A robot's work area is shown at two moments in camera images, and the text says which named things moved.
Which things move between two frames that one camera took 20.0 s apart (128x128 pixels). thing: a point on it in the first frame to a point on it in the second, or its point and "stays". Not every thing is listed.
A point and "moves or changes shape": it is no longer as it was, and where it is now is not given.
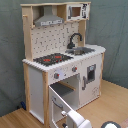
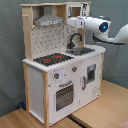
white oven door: (57, 106) moves or changes shape
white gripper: (78, 119) to (83, 22)
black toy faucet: (70, 45) stays
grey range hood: (48, 18) stays
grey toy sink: (80, 51) stays
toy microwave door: (78, 12) stays
